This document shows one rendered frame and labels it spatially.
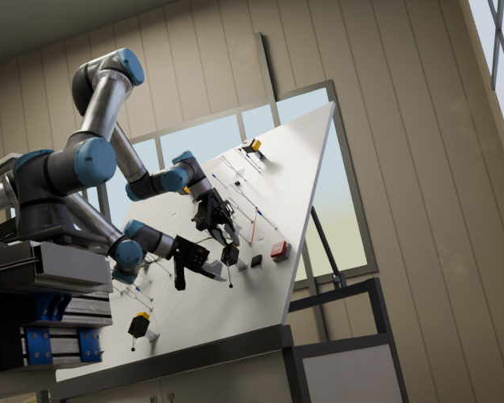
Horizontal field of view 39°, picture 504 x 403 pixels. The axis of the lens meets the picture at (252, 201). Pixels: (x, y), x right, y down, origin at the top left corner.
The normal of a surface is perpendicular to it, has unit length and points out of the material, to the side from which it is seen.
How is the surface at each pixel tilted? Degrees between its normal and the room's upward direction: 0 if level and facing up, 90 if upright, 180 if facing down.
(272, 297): 54
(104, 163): 96
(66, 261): 90
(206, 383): 90
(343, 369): 90
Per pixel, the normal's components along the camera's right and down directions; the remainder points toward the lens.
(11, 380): 0.94, -0.25
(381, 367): 0.74, -0.30
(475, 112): -0.28, -0.18
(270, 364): -0.64, -0.07
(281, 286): -0.63, -0.61
